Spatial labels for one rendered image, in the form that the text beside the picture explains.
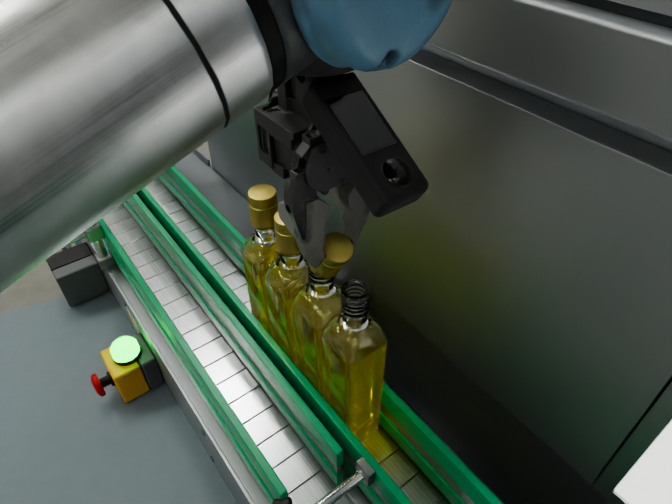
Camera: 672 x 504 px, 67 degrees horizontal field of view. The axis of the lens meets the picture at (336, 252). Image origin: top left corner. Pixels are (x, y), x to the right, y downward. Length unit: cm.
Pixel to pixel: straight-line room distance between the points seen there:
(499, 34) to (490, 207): 15
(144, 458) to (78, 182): 74
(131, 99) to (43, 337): 96
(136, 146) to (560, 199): 35
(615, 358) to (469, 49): 29
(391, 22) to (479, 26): 28
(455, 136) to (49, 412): 78
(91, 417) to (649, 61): 88
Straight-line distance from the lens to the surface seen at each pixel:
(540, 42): 44
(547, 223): 47
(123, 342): 90
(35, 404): 102
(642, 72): 40
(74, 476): 92
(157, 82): 17
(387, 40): 20
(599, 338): 50
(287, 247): 57
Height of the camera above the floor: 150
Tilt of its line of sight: 42 degrees down
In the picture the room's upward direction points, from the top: straight up
